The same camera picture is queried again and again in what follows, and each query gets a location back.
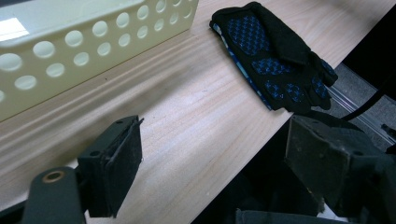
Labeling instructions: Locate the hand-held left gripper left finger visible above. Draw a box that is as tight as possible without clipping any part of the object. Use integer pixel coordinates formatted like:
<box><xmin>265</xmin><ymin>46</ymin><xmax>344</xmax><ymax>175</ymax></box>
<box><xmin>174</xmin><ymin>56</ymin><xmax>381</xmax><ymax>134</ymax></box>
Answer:
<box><xmin>77</xmin><ymin>115</ymin><xmax>145</xmax><ymax>218</ymax></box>

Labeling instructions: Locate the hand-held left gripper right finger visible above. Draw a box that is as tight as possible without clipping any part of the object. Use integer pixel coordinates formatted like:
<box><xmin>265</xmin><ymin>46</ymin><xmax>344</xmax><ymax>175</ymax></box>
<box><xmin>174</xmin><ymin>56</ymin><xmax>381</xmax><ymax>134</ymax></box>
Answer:
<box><xmin>284</xmin><ymin>114</ymin><xmax>396</xmax><ymax>218</ymax></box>

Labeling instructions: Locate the dark blue cloth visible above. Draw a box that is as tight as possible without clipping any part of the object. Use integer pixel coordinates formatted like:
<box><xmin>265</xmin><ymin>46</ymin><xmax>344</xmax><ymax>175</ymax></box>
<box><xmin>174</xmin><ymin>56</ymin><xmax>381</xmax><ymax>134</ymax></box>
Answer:
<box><xmin>208</xmin><ymin>1</ymin><xmax>339</xmax><ymax>114</ymax></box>

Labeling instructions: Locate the cream perforated plastic basket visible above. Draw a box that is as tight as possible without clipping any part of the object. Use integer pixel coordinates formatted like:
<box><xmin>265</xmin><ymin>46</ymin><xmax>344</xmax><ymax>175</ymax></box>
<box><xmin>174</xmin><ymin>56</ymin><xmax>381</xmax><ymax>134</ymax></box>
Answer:
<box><xmin>0</xmin><ymin>0</ymin><xmax>200</xmax><ymax>123</ymax></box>

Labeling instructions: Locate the metal floor rail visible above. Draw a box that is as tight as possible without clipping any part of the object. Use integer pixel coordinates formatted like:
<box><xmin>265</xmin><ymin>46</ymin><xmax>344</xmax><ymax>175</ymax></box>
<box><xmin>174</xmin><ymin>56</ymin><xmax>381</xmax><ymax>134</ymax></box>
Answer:
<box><xmin>325</xmin><ymin>84</ymin><xmax>396</xmax><ymax>147</ymax></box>

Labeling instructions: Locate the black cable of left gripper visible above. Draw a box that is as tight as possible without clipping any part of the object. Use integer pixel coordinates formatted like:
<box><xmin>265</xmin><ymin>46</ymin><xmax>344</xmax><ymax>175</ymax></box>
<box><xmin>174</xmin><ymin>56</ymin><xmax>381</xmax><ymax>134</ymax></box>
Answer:
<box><xmin>340</xmin><ymin>74</ymin><xmax>396</xmax><ymax>122</ymax></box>

